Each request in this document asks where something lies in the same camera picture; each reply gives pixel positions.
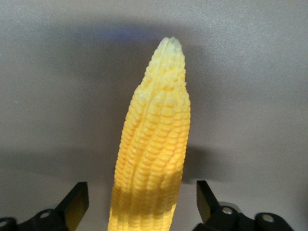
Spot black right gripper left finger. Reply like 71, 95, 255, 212
0, 181, 90, 231

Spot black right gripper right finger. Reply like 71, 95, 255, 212
194, 180, 296, 231

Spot yellow corn cob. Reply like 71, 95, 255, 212
107, 36, 192, 231

